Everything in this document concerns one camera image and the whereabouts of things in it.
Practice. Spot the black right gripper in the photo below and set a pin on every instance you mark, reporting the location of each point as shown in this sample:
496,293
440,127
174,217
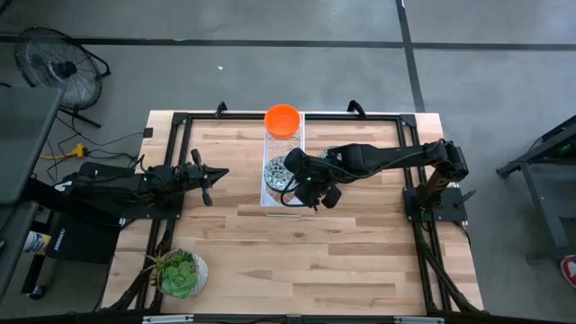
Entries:
312,195

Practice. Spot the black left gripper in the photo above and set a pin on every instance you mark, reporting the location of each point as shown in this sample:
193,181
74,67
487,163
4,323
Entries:
191,177

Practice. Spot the orange plastic mini bowl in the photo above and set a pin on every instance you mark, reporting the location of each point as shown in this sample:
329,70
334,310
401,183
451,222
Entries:
282,120

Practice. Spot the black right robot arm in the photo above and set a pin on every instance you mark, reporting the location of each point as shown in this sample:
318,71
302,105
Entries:
382,155

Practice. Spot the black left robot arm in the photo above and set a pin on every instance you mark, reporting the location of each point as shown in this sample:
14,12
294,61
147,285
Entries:
112,184

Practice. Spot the white lattice shelf rack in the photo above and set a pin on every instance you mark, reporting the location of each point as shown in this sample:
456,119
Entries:
263,148

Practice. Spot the white plant pot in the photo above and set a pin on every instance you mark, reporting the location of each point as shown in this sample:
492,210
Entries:
202,272

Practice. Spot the green succulent plant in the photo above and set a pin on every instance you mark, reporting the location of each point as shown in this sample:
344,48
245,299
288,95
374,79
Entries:
177,279

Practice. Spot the black case white print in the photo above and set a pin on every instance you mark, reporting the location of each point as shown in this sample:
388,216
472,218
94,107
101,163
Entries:
85,243

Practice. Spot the black floor fan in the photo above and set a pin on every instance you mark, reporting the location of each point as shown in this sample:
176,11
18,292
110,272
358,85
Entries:
58,67

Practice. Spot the white blue labelled container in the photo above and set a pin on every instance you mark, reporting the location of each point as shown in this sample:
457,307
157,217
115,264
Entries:
33,243

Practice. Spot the dark grey desk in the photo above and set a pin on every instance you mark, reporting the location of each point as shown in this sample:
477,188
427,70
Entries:
22,135

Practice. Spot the dark grey metal stand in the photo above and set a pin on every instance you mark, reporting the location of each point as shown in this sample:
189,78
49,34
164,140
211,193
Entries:
549,202

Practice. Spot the person's shoe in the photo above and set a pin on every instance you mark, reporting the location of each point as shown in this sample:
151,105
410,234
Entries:
570,270

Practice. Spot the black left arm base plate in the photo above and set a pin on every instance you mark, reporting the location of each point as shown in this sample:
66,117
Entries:
148,211

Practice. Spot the black aluminium table frame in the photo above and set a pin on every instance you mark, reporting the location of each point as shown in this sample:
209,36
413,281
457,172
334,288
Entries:
360,117

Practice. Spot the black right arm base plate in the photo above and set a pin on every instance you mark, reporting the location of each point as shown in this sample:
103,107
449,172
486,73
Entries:
443,215

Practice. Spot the silver bracket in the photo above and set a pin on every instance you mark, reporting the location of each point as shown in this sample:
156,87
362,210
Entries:
418,320
166,319

